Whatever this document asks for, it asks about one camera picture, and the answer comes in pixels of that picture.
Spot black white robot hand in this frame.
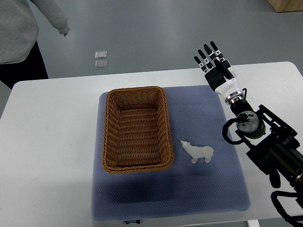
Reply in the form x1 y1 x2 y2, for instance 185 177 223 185
194 41 246 105

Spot white bear figurine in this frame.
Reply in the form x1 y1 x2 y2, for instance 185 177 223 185
180 140 214 164

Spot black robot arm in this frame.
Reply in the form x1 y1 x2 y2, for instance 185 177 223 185
222 91 303 227

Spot brown wicker basket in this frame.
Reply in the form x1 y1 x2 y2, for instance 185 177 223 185
102 86 174 174

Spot wooden box corner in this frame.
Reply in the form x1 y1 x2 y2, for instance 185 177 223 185
267 0 303 13

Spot blue fabric mat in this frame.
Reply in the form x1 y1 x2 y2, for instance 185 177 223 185
91 86 250 221

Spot upper clear floor plate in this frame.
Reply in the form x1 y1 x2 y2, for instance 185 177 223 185
95 51 107 59

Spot person in grey sweater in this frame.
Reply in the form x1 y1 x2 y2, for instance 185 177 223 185
0 0 71 89

